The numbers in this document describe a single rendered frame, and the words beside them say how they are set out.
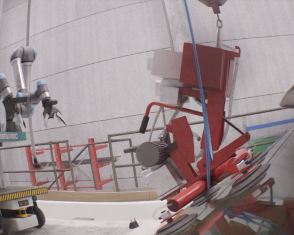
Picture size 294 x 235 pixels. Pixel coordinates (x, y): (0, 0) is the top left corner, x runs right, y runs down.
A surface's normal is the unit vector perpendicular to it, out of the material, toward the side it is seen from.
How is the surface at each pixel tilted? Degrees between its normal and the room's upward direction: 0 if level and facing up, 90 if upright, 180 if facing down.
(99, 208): 90
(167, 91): 90
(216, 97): 90
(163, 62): 90
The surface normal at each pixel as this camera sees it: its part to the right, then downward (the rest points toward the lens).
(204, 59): -0.30, -0.03
